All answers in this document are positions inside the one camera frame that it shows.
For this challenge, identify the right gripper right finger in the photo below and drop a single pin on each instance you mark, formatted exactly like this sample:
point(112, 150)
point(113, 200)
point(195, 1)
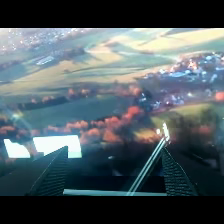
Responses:
point(181, 181)

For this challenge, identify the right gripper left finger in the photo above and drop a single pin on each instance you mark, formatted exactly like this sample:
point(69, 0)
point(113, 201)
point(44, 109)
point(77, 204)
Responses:
point(43, 176)

